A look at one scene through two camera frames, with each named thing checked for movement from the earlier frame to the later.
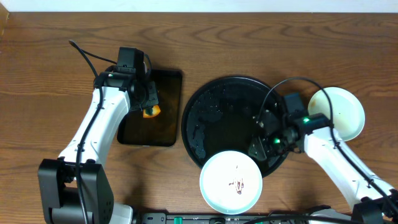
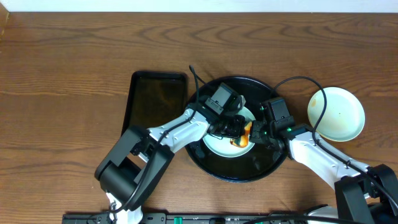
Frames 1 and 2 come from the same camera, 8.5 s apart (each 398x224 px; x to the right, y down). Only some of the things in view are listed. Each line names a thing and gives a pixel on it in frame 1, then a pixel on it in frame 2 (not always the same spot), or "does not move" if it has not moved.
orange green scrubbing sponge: (151, 112) to (242, 141)
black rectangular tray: (162, 129) does not move
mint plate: (231, 182) to (224, 147)
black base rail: (306, 218) does not move
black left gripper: (150, 99) to (236, 128)
